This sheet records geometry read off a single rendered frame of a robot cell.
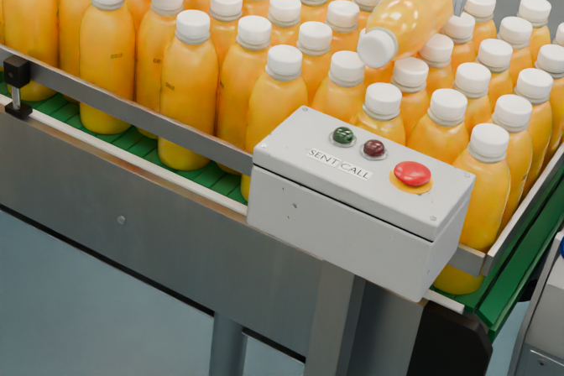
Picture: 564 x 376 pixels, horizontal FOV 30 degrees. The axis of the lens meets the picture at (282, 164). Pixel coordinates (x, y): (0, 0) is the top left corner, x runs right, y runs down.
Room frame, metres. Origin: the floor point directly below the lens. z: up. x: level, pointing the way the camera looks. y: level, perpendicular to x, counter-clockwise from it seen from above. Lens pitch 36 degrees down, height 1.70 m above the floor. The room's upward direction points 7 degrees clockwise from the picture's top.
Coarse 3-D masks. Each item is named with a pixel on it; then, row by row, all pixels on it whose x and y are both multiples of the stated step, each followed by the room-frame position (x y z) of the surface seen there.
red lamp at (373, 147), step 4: (368, 140) 0.87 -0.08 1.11; (372, 140) 0.87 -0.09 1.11; (376, 140) 0.87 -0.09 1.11; (364, 144) 0.86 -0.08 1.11; (368, 144) 0.86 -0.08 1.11; (372, 144) 0.86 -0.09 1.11; (376, 144) 0.86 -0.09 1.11; (380, 144) 0.86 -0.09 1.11; (364, 148) 0.86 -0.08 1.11; (368, 148) 0.86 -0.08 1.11; (372, 148) 0.86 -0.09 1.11; (376, 148) 0.86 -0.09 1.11; (380, 148) 0.86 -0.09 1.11; (384, 148) 0.86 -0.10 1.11; (364, 152) 0.86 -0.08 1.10; (368, 152) 0.85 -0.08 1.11; (372, 152) 0.85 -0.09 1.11; (376, 152) 0.85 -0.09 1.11; (380, 152) 0.86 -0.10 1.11; (376, 156) 0.85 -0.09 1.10
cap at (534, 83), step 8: (520, 72) 1.06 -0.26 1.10; (528, 72) 1.06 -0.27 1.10; (536, 72) 1.06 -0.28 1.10; (544, 72) 1.07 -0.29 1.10; (520, 80) 1.05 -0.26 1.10; (528, 80) 1.04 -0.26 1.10; (536, 80) 1.05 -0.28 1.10; (544, 80) 1.05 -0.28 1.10; (552, 80) 1.05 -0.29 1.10; (520, 88) 1.04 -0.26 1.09; (528, 88) 1.04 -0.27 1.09; (536, 88) 1.03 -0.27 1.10; (544, 88) 1.04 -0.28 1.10; (528, 96) 1.04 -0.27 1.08; (536, 96) 1.03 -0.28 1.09; (544, 96) 1.04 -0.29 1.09
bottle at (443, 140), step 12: (420, 120) 0.99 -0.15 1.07; (432, 120) 0.97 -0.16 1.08; (444, 120) 0.97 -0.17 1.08; (456, 120) 0.97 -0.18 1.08; (420, 132) 0.97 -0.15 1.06; (432, 132) 0.96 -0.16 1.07; (444, 132) 0.96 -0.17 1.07; (456, 132) 0.96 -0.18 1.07; (408, 144) 0.98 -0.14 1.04; (420, 144) 0.96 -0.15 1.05; (432, 144) 0.96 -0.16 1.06; (444, 144) 0.95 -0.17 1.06; (456, 144) 0.96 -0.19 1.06; (432, 156) 0.95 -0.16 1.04; (444, 156) 0.95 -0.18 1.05; (456, 156) 0.95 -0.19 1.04
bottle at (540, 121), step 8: (520, 96) 1.04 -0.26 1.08; (536, 104) 1.04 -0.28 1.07; (544, 104) 1.04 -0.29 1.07; (536, 112) 1.03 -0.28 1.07; (544, 112) 1.03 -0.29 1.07; (536, 120) 1.03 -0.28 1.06; (544, 120) 1.03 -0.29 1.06; (552, 120) 1.05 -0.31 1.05; (528, 128) 1.02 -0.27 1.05; (536, 128) 1.02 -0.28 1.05; (544, 128) 1.03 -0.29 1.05; (536, 136) 1.02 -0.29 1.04; (544, 136) 1.03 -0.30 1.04; (536, 144) 1.02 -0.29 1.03; (544, 144) 1.03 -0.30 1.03; (536, 152) 1.02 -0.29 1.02; (544, 152) 1.03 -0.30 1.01; (536, 160) 1.03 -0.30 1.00; (536, 168) 1.03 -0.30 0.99; (528, 176) 1.02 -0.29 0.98; (536, 176) 1.03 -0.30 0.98; (528, 184) 1.02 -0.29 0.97; (528, 192) 1.03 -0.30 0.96; (520, 200) 1.02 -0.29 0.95
